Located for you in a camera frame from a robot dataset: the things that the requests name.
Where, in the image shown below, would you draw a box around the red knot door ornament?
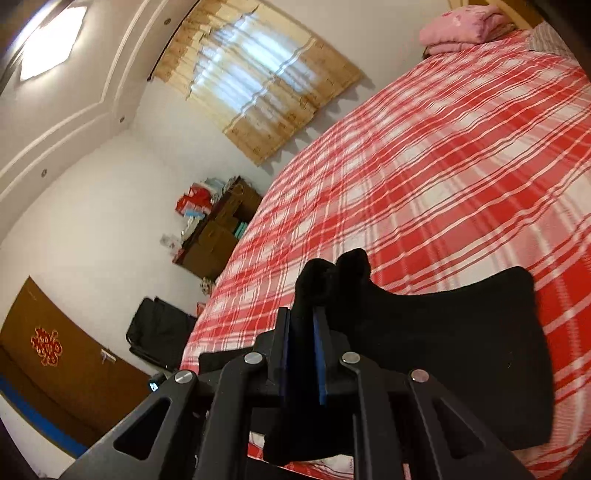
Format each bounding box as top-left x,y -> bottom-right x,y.
30,327 -> 64,367

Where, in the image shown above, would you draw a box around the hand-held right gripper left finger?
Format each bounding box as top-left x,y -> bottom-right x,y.
60,307 -> 291,480

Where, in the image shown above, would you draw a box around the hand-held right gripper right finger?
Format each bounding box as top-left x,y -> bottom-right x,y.
313,308 -> 536,480

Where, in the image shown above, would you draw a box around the brown wooden door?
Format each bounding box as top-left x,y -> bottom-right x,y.
0,276 -> 154,446

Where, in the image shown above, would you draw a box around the striped pillow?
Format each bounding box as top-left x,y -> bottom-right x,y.
526,21 -> 579,60

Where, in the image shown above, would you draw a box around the hexagonal ceiling lamp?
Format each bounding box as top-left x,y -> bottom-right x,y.
16,4 -> 89,82

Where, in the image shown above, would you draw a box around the bed with red plaid sheet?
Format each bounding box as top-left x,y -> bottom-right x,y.
180,28 -> 591,480

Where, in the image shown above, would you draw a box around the brown wooden desk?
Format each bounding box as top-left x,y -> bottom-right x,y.
173,175 -> 264,282

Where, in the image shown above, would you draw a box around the cream wooden headboard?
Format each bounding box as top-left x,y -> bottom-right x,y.
468,0 -> 543,29

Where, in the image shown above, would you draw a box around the folded pink blanket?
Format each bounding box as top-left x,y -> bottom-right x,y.
419,9 -> 519,59

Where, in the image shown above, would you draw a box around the black folding chair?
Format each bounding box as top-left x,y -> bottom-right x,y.
126,296 -> 198,371

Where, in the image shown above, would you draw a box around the dark curtain rod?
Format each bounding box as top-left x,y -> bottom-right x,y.
147,0 -> 204,83

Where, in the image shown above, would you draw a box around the short beige floral curtain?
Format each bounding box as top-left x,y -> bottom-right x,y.
154,0 -> 364,167

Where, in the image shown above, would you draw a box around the black pants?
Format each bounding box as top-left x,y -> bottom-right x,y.
263,248 -> 556,467

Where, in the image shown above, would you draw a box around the red gift bags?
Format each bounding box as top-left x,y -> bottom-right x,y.
175,182 -> 214,217

